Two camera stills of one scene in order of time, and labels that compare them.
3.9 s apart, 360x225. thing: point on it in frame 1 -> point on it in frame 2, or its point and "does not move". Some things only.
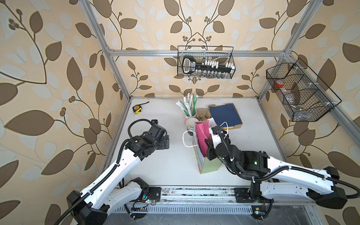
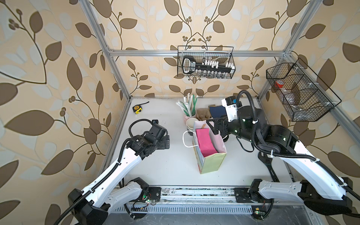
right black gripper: [211, 148] -> [225, 122]
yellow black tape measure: [137, 108] does not move
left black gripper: [164, 144] does not move
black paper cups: [190, 125] does not move
